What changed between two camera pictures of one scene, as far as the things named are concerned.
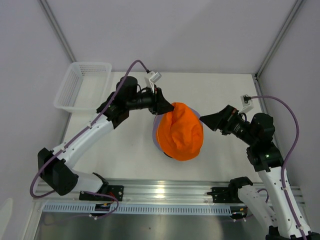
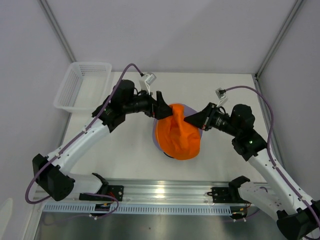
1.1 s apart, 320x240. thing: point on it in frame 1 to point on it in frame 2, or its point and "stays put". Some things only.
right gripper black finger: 218,120 to 198,118
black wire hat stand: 170,157 stays put
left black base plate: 117,191 stays put
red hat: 180,132 stays put
